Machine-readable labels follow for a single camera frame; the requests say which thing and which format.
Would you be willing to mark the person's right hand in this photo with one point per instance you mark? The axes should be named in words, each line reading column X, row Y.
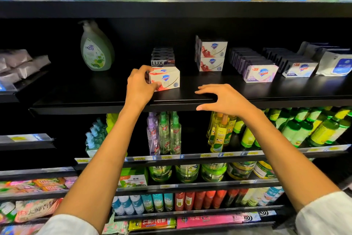
column 231, row 101

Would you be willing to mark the stack of red-white soap boxes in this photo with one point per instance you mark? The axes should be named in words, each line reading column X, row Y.
column 168, row 78

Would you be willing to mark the clear green spray bottles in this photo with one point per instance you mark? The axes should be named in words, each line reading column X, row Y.
column 164, row 133

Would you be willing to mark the person's left hand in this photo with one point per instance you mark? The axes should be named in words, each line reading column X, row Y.
column 140, row 89

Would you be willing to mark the pale green pump soap bottle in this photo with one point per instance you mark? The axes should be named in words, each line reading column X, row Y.
column 97, row 46

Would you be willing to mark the pile of white wipe packets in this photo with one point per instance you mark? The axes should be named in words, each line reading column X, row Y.
column 22, row 64

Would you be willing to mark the yellow red packets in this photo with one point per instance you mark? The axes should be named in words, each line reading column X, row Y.
column 152, row 224

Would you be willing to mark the row of white red soap boxes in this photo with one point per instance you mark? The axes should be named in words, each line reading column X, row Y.
column 213, row 50

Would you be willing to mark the person's left forearm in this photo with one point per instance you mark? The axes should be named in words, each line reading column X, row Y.
column 93, row 171

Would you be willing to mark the person's right forearm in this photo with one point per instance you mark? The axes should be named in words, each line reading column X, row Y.
column 294, row 160

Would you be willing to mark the long pink packet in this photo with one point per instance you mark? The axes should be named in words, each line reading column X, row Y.
column 217, row 220

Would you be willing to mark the row of purple soap boxes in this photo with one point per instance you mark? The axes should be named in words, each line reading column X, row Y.
column 163, row 56

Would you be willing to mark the black store shelf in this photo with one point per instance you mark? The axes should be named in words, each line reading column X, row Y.
column 25, row 144
column 82, row 97

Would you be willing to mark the row of white upright packs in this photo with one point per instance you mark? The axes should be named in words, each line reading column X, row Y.
column 338, row 64

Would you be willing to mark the row of white blue soap boxes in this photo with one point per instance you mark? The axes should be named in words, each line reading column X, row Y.
column 300, row 69

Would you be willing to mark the green white box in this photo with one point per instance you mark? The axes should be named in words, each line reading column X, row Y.
column 133, row 179

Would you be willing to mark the row of white pink soap boxes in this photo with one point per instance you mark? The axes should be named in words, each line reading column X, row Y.
column 258, row 72

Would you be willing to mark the white floral wipe packet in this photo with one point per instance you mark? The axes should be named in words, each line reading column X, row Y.
column 115, row 226

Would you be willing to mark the green lidded wipe tub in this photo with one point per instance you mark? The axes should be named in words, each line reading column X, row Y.
column 160, row 172
column 214, row 171
column 188, row 172

